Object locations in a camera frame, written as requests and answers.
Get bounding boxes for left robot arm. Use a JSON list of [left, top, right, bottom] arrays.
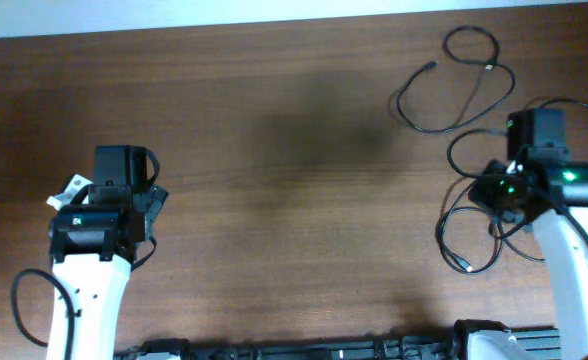
[[47, 145, 168, 359]]

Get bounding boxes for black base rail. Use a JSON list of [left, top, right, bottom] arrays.
[[113, 321, 562, 360]]

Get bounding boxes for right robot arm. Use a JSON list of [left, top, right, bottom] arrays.
[[468, 108, 588, 359]]

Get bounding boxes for black USB cable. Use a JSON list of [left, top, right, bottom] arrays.
[[389, 24, 517, 135], [523, 96, 588, 129], [434, 127, 548, 275]]

